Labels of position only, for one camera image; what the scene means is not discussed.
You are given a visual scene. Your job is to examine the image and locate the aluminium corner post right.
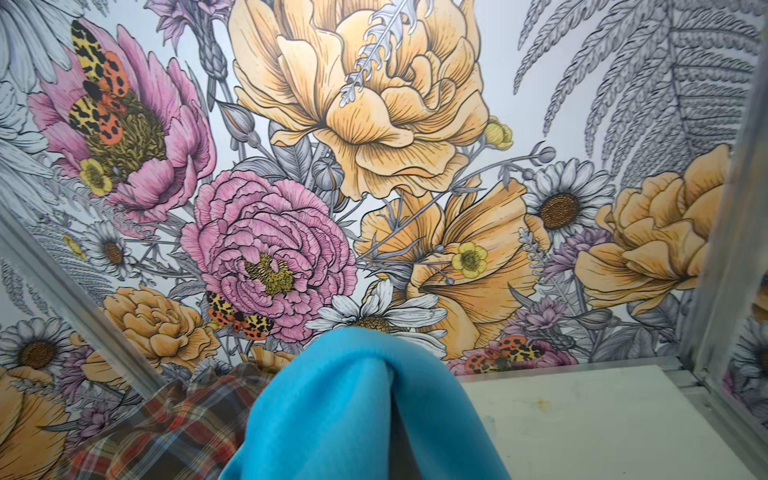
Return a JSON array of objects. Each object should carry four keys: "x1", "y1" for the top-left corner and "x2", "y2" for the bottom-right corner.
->
[{"x1": 681, "y1": 46, "x2": 767, "y2": 388}]

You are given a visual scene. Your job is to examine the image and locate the red brown plaid cloth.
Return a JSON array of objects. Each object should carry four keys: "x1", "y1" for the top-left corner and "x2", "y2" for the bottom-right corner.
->
[{"x1": 52, "y1": 363, "x2": 277, "y2": 479}]

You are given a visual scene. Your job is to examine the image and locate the turquoise fleece cloth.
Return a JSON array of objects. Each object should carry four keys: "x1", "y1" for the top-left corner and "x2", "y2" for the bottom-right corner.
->
[{"x1": 221, "y1": 328, "x2": 509, "y2": 479}]

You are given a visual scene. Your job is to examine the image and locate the aluminium corner post left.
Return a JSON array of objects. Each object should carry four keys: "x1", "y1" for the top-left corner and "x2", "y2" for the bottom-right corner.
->
[{"x1": 1, "y1": 208, "x2": 165, "y2": 398}]

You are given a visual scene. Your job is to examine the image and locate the aluminium corner post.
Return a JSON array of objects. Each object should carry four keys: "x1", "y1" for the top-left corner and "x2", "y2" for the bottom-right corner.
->
[
  {"x1": 1, "y1": 208, "x2": 165, "y2": 398},
  {"x1": 681, "y1": 46, "x2": 767, "y2": 388}
]

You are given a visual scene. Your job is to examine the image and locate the aluminium base rail right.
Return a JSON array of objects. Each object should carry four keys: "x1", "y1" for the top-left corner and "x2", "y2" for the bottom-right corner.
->
[{"x1": 661, "y1": 366, "x2": 767, "y2": 479}]

